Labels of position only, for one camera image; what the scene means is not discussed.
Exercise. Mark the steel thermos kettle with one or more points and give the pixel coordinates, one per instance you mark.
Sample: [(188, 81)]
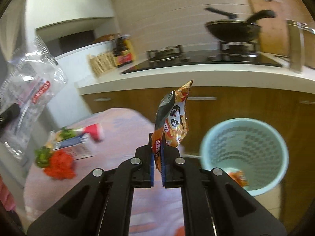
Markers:
[(301, 43)]

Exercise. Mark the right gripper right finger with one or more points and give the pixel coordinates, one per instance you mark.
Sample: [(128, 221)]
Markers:
[(213, 203)]

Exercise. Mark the leafy green vegetable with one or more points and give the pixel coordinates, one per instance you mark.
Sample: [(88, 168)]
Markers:
[(42, 156)]

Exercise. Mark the wooden kitchen cabinet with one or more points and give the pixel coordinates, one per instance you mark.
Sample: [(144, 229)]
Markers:
[(291, 113)]

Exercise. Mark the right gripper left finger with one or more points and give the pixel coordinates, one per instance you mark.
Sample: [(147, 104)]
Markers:
[(100, 204)]

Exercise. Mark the light blue trash basket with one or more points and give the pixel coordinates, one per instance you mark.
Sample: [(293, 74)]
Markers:
[(248, 145)]

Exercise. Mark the black frying pan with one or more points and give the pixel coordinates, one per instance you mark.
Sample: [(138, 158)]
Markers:
[(234, 30)]

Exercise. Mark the red plastic bag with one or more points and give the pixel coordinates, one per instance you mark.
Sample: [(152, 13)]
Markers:
[(61, 166)]

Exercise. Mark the clear printed plastic bag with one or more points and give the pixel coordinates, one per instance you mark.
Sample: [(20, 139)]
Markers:
[(36, 78)]

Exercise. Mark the red white paper cup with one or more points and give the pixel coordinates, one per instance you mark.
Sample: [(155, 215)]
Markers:
[(95, 131)]

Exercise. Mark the wooden cutting board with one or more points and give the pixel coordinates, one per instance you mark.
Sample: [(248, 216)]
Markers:
[(273, 37)]

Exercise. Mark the black gas stove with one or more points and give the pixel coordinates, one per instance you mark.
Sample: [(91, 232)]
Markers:
[(227, 52)]

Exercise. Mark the green bok choy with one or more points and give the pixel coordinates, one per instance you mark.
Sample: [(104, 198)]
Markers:
[(64, 134)]

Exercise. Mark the dark soy sauce bottle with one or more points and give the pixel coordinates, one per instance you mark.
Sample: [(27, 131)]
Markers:
[(123, 50)]

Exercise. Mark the beige plastic utensil basket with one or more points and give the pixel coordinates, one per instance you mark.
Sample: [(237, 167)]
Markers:
[(102, 63)]

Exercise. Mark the white refrigerator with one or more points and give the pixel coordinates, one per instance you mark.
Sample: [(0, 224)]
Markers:
[(71, 30)]

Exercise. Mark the pink floral tablecloth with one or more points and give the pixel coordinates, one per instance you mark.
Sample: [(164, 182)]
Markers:
[(155, 211)]

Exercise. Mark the orange snack wrapper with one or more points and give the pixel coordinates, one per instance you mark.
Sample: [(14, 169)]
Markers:
[(170, 122)]

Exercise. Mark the blue white milk carton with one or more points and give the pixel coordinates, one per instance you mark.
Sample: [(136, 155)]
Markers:
[(79, 147)]

